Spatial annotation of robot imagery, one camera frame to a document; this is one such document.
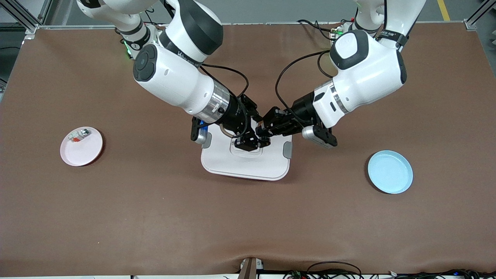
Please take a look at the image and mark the white lidded plastic box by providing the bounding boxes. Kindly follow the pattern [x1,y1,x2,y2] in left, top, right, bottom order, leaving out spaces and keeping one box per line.
[201,120,293,181]

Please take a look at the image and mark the light blue round plate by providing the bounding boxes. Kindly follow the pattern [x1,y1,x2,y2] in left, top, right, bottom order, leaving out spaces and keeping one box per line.
[367,150,413,194]

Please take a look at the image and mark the brown table mat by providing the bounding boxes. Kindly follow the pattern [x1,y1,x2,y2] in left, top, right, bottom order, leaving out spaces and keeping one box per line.
[0,23,496,277]

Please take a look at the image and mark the pink round plate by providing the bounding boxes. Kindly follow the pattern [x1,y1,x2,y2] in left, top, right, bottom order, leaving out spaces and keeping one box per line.
[60,127,103,167]

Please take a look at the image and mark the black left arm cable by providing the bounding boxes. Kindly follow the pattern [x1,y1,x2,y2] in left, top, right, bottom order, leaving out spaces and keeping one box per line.
[275,50,332,128]

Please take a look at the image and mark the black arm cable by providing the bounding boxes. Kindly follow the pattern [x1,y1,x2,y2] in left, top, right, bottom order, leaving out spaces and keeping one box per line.
[200,63,250,138]
[275,50,332,128]

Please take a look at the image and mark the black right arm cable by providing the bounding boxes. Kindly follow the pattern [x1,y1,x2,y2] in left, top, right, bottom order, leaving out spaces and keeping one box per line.
[200,63,250,138]

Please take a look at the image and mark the silver table edge rail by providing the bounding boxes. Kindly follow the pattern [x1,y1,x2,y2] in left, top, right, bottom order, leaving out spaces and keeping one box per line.
[23,22,475,29]

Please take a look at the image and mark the black left base cables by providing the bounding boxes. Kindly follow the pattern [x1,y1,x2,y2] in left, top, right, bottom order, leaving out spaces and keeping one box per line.
[297,19,345,40]

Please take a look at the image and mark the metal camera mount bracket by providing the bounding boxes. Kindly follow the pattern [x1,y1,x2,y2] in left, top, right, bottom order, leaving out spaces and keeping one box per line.
[237,257,265,279]

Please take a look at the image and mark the black looped cable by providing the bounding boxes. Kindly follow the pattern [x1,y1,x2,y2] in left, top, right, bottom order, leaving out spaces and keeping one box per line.
[306,261,363,279]

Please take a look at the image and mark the white and red switch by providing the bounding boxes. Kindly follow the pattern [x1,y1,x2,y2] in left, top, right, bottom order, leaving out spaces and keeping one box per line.
[68,129,90,143]

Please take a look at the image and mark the black cable bundle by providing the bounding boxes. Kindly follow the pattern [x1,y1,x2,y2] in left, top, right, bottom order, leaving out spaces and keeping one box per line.
[389,269,496,279]

